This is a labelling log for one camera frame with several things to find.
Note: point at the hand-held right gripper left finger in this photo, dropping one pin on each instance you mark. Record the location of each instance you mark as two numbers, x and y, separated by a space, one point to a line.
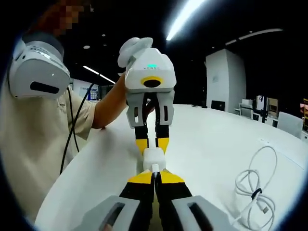
134 192

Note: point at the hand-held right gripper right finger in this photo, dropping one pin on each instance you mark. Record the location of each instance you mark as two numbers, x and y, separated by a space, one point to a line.
175 192

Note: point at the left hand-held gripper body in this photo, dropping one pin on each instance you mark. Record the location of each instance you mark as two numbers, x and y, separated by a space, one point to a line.
149 62

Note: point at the white charger adapter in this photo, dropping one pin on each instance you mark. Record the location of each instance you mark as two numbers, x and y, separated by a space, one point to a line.
154 156

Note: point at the person's left hand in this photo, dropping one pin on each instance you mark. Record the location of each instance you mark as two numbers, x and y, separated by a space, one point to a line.
121 91

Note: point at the short ceiling light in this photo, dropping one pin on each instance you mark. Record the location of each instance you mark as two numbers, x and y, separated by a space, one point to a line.
98 74

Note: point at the black monitor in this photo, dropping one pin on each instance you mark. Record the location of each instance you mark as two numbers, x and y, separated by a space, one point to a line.
218 106

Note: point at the long ceiling light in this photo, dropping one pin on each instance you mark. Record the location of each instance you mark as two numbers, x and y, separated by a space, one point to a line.
183 19

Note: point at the large white pillar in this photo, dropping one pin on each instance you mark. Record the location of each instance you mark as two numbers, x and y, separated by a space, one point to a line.
223 77

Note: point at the white office chair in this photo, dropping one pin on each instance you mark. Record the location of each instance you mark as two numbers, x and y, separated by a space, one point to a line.
246 109

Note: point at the black stand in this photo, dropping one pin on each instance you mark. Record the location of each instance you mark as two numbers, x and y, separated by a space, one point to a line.
264 109

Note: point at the white worn device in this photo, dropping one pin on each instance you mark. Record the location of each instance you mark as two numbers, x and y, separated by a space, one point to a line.
38 72

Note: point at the curved ceiling light strip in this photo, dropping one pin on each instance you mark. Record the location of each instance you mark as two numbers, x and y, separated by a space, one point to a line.
255 34

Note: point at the person's beige shirt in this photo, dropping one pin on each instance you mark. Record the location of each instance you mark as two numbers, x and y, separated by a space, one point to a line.
29 134

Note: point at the white chair back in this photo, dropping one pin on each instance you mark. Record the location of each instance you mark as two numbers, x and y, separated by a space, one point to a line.
290 125

